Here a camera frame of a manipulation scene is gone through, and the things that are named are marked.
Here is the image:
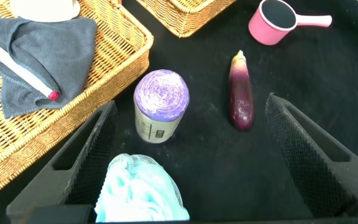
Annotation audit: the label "grey microfibre towel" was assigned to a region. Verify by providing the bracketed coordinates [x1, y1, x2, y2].
[0, 14, 98, 119]

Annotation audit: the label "white marker pink cap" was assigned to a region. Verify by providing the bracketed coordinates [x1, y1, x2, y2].
[0, 37, 60, 101]

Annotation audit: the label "rectangular wicker basket brown handles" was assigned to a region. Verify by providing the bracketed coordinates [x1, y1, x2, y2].
[135, 0, 239, 39]
[0, 0, 155, 206]

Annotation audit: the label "purple garbage bag roll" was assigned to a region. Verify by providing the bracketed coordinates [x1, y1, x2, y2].
[133, 68, 190, 144]

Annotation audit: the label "light blue bath pouf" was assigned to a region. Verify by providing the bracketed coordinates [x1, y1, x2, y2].
[94, 153, 191, 223]

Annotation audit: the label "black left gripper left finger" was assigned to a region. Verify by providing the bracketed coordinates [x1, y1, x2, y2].
[6, 100, 119, 218]

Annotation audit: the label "purple eggplant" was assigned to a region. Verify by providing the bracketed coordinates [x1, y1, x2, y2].
[227, 49, 255, 131]

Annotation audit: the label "pink toy saucepan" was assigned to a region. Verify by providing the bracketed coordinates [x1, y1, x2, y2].
[248, 0, 333, 47]

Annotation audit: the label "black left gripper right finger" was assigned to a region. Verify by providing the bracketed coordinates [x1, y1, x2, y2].
[264, 92, 358, 218]

